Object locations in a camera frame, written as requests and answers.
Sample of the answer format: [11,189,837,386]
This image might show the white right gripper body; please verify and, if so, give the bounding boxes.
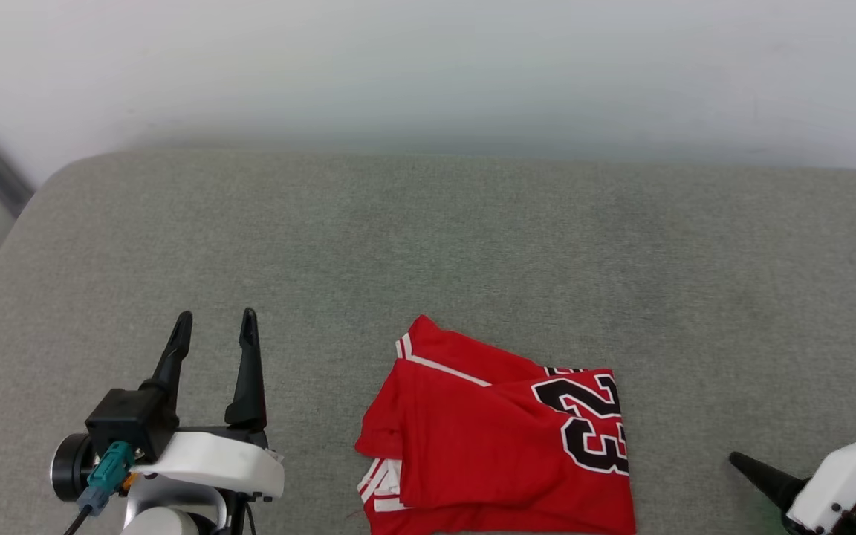
[783,434,856,535]

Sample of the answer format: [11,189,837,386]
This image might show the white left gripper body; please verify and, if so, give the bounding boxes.
[131,425,285,501]

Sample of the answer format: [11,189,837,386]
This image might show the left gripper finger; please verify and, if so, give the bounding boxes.
[139,310,194,411]
[224,306,268,432]

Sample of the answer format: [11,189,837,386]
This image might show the red basketball jersey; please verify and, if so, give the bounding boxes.
[354,314,637,535]

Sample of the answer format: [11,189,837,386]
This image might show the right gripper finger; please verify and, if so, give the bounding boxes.
[728,451,808,512]

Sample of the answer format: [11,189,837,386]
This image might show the grey fabric sofa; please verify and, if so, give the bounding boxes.
[0,151,856,535]

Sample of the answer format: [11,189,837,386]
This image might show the teal left camera connector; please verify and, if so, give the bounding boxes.
[77,440,136,516]

